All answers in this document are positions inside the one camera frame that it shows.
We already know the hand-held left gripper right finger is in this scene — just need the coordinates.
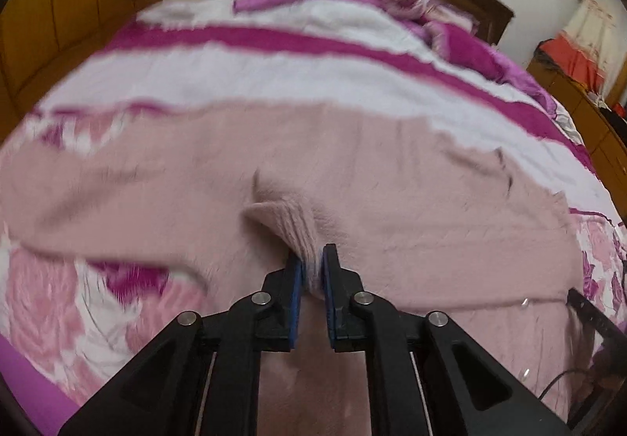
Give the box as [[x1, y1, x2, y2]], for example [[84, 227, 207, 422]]
[[321, 243, 574, 436]]

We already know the crumpled purple duvet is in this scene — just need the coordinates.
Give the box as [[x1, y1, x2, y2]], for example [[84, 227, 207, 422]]
[[235, 0, 559, 98]]

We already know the wooden dresser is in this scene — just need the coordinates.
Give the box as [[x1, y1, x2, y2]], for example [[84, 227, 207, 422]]
[[526, 58, 627, 202]]

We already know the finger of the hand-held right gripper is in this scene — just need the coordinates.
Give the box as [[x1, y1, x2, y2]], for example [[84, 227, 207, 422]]
[[565, 289, 627, 359]]

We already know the wooden wardrobe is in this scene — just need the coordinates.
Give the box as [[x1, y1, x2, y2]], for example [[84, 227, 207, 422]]
[[0, 0, 167, 123]]

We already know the black cable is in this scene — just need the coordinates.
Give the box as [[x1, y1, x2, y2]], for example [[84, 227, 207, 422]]
[[536, 367, 594, 403]]

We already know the white floral curtain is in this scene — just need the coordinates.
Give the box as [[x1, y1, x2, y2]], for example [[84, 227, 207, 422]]
[[563, 0, 624, 98]]

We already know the orange cloth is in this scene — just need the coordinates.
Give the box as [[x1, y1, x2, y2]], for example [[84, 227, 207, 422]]
[[536, 36, 603, 94]]

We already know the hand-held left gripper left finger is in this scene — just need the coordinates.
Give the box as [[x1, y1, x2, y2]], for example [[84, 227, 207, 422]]
[[58, 254, 303, 436]]

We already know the pink white floral bedspread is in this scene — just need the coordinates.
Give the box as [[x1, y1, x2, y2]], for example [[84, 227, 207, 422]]
[[0, 0, 627, 422]]

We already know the pink knit sweater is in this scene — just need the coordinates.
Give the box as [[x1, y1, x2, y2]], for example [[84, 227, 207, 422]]
[[0, 100, 596, 436]]

